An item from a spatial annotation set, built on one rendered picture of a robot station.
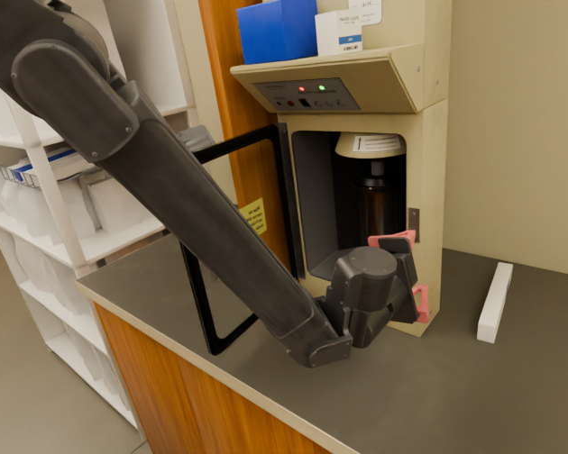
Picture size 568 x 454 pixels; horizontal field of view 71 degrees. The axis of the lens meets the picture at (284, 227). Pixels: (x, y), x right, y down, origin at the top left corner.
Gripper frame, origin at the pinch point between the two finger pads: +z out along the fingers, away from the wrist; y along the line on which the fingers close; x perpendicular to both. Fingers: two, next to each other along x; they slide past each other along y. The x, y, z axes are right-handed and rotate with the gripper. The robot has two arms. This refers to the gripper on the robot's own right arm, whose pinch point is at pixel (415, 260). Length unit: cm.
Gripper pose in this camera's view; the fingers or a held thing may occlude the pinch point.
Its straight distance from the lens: 67.4
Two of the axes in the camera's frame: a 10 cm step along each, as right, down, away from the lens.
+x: -7.1, 0.3, 7.0
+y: -2.9, -9.2, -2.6
